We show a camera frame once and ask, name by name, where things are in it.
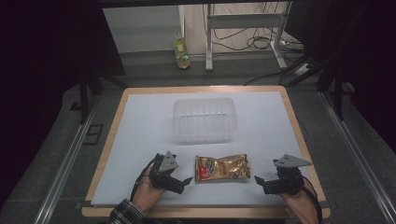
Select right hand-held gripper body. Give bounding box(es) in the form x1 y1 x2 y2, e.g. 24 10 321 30
262 154 313 197

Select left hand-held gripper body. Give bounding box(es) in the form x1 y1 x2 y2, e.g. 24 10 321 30
148 151 185 195

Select person's right hand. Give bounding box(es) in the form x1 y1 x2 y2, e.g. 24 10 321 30
279 182 317 217

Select person's left hand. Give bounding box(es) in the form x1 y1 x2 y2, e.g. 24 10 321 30
133 165 166 213

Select gold snack packet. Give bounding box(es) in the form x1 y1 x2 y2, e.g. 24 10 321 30
194 153 252 183

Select white table mat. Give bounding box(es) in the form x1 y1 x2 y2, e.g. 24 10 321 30
91 91 320 207

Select clear plastic container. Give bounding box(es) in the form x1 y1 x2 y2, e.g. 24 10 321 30
172 96 238 145

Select black metal stand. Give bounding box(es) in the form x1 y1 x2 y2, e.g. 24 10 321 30
279 50 347 121

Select black tripod stand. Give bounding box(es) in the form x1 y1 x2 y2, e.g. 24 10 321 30
69 72 129 126

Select yellow-green plastic bottle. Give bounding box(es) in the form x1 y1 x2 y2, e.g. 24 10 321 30
173 30 191 70

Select dark curtain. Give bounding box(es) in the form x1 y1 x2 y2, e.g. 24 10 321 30
285 0 396 155
0 0 126 203

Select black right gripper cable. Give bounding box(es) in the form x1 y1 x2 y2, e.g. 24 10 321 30
299 175 324 224

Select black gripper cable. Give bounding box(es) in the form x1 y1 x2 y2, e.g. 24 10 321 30
299 175 324 224
129 156 157 202

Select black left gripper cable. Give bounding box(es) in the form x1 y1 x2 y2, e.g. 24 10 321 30
129 156 157 202

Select aluminium floor rail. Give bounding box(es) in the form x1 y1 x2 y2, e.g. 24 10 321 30
319 91 396 224
32 95 101 224

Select tangle of black floor cables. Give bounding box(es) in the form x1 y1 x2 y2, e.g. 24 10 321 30
202 3 305 53

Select white metal desk frame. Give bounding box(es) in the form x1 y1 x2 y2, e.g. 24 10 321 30
205 2 292 73

